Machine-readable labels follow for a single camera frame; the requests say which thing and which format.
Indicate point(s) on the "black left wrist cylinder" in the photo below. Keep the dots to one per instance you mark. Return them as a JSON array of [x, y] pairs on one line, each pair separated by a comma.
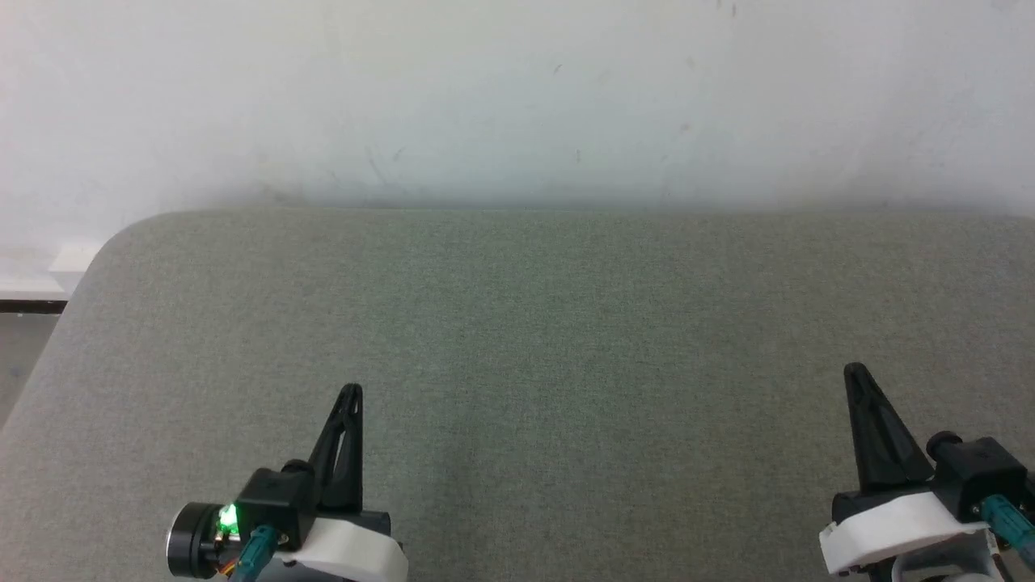
[[194, 541]]

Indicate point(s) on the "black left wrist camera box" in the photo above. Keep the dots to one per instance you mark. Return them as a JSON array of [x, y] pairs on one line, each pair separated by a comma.
[[275, 501]]

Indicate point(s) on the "black floor strip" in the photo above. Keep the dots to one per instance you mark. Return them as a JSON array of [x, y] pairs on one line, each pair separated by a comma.
[[32, 307]]

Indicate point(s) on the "grey fabric sofa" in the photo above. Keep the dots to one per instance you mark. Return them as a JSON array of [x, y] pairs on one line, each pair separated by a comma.
[[566, 364]]

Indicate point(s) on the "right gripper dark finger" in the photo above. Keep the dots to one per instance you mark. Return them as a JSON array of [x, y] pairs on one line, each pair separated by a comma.
[[869, 453], [897, 453]]

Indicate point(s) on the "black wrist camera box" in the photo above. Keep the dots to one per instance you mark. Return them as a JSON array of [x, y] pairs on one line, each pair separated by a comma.
[[275, 501], [978, 473]]

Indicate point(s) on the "white wall skirting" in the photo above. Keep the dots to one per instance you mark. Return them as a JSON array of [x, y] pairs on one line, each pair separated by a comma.
[[40, 271]]

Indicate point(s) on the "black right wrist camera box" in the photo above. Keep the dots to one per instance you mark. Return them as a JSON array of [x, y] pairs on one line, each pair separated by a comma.
[[978, 473]]

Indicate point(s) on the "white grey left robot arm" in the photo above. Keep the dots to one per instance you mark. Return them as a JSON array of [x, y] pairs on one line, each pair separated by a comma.
[[299, 572]]

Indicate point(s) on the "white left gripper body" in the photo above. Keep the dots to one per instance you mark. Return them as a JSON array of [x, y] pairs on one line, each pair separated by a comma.
[[356, 546]]

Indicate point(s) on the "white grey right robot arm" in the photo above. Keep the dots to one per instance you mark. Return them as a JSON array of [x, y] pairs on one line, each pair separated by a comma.
[[946, 567]]

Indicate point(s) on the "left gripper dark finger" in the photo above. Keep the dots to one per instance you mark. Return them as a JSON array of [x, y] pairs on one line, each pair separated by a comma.
[[327, 477], [356, 477]]

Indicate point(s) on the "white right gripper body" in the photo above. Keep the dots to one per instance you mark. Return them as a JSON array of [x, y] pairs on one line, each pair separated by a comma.
[[897, 525]]

